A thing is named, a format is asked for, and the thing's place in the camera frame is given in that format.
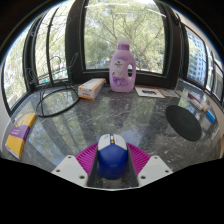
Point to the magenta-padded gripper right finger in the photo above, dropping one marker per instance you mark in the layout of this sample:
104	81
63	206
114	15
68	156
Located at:
140	159

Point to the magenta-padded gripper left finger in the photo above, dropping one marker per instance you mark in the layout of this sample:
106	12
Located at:
85	158

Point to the blue and white computer mouse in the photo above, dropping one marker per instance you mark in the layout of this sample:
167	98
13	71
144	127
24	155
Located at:
112	159

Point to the pale printed pamphlet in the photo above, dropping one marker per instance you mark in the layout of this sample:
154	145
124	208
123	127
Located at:
170	93

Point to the red book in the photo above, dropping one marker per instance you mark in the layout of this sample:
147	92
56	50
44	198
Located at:
194	97

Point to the purple detergent bottle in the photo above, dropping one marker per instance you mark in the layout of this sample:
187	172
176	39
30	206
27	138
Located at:
120	71

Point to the white and orange carton box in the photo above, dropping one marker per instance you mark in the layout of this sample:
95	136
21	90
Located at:
90	88

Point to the small blue box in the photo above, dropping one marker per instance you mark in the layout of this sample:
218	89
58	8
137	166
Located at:
210	116

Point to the round black mouse pad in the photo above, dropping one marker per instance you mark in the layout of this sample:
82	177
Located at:
184	122

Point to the white booklet with dark picture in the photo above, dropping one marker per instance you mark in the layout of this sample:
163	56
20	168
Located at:
149	92

